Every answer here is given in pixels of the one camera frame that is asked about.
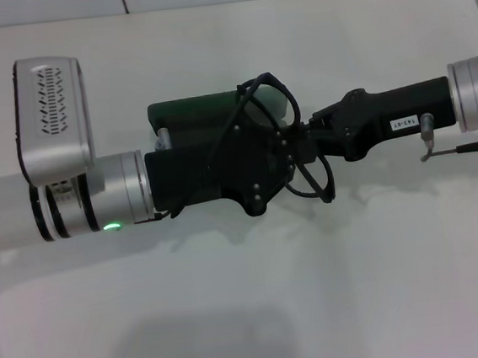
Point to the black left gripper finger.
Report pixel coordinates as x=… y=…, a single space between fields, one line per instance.
x=275 y=139
x=281 y=179

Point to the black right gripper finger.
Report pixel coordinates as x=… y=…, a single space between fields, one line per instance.
x=320 y=141

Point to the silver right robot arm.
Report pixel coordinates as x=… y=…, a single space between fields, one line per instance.
x=476 y=92

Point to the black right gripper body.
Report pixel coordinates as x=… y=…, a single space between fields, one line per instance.
x=385 y=114

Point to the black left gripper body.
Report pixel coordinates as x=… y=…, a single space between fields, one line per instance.
x=196 y=174

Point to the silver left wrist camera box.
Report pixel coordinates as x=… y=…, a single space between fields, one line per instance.
x=51 y=121

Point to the black glasses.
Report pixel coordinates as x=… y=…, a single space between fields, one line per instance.
x=269 y=75

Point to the green glasses case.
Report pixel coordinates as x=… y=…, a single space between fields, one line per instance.
x=190 y=107

